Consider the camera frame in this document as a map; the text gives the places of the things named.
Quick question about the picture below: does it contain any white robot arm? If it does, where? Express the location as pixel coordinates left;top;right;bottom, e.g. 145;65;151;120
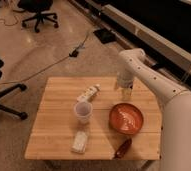
117;48;191;171

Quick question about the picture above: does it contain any orange bowl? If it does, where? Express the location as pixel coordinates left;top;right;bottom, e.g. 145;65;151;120
109;103;144;135

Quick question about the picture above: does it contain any clear plastic cup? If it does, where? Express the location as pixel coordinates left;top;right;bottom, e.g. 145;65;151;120
74;101;93;124

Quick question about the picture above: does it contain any black floor mat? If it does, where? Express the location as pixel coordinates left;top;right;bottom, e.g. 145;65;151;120
94;28;116;44

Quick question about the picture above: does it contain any wooden table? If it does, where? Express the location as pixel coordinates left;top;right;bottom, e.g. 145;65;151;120
25;77;161;160

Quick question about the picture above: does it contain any black office chair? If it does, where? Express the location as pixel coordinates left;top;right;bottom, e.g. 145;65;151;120
17;0;59;33

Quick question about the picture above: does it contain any floor cable with plug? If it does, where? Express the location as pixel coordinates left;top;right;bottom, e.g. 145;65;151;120
0;25;100;86

